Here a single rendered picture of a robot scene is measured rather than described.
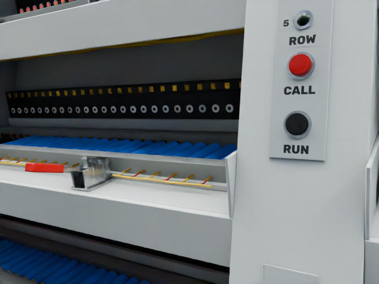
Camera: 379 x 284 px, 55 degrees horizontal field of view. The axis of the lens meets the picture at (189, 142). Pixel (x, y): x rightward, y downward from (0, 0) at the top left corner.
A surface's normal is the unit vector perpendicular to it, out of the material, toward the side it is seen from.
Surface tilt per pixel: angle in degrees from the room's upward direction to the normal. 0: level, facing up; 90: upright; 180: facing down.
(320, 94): 90
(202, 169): 108
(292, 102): 90
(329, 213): 90
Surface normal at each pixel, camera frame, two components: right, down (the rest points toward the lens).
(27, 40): -0.51, 0.25
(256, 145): -0.51, -0.07
